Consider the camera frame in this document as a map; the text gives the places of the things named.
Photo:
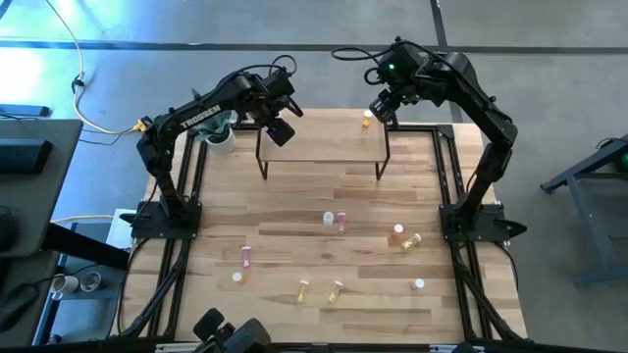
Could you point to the silver bracket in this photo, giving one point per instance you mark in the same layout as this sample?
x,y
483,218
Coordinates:
x,y
172,347
441,349

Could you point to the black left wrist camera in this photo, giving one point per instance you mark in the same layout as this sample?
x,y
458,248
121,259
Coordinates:
x,y
279,81

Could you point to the glass cup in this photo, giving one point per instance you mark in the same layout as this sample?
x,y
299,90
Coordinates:
x,y
90,282

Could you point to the white box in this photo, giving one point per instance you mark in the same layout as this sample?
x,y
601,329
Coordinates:
x,y
117,235

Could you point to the yellow pill bottle white cap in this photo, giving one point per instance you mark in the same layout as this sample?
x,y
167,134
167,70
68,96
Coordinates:
x,y
335,292
303,293

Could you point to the wooden shelf with black legs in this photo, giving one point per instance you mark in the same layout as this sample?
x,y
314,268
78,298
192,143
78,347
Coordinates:
x,y
324,142

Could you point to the white opaque medicine bottle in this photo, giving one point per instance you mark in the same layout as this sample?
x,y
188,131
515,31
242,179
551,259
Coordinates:
x,y
328,219

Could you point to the black aluminium table frame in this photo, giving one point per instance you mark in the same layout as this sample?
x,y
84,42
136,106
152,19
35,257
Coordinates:
x,y
438,166

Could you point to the amber pill bottle white cap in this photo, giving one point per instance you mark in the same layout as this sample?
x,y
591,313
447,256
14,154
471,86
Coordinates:
x,y
366,122

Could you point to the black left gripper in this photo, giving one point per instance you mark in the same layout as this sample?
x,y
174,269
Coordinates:
x,y
279,127

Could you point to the blue-grey metal stand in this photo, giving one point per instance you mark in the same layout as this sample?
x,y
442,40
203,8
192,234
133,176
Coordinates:
x,y
590,235

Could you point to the orange pill bottle white cap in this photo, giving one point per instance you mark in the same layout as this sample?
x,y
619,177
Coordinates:
x,y
397,229

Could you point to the black desk beam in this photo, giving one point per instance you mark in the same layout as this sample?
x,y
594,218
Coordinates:
x,y
83,245

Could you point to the golden yellow pill bottle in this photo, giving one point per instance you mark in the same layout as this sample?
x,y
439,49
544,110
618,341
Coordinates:
x,y
411,242

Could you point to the green round object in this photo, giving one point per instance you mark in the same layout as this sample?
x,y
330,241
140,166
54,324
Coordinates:
x,y
624,161

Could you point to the green plant in white pot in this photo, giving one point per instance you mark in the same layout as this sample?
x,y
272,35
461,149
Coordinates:
x,y
222,144

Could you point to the black box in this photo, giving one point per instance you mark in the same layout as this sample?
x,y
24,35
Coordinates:
x,y
24,156

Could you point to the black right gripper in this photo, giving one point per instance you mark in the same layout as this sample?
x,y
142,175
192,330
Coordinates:
x,y
390,103

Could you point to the clear pill bottle white cap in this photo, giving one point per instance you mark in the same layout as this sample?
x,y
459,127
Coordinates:
x,y
237,277

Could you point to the black handheld device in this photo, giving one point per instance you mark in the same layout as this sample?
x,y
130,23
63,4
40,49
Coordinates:
x,y
17,304

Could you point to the white cup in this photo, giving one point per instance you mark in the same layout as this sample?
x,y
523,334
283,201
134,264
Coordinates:
x,y
66,284

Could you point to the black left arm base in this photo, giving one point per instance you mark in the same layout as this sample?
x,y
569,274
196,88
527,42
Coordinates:
x,y
147,229

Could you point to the pink pill bottle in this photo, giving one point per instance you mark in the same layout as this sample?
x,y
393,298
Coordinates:
x,y
245,257
341,223
418,283

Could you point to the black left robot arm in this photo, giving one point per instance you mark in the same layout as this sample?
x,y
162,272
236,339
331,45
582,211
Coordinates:
x,y
196,115

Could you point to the grey desk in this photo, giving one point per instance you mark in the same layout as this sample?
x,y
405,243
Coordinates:
x,y
44,196

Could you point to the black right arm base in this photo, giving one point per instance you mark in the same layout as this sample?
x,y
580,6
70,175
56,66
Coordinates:
x,y
490,230

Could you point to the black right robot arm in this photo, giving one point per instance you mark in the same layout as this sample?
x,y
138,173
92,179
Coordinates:
x,y
486,100

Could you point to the flat black bar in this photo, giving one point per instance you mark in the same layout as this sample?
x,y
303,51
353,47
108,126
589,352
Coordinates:
x,y
24,110

